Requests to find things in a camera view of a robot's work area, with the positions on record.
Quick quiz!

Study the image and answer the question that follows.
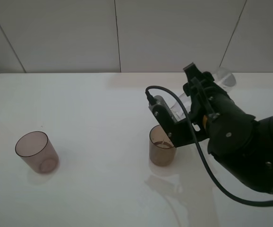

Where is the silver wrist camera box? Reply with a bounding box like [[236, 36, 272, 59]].
[[148, 94, 198, 148]]

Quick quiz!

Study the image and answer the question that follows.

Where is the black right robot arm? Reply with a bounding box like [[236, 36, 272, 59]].
[[183, 63, 273, 195]]

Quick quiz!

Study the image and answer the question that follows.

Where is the brown translucent cup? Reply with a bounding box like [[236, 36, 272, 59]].
[[15, 131, 59, 174], [149, 125, 176, 167]]

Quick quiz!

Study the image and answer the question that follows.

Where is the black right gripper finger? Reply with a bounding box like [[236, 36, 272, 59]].
[[183, 63, 204, 95], [197, 71, 224, 99]]

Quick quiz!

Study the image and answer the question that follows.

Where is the brown translucent middle cup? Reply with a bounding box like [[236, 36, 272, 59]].
[[149, 125, 176, 167]]

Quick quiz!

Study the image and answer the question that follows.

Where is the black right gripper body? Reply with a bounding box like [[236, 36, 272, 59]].
[[183, 82, 255, 154]]

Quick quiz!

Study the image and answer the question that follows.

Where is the black camera cable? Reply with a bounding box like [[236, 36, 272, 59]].
[[145, 85, 273, 209]]

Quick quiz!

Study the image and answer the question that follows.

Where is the brown translucent left cup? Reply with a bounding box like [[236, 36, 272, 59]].
[[15, 131, 59, 174]]

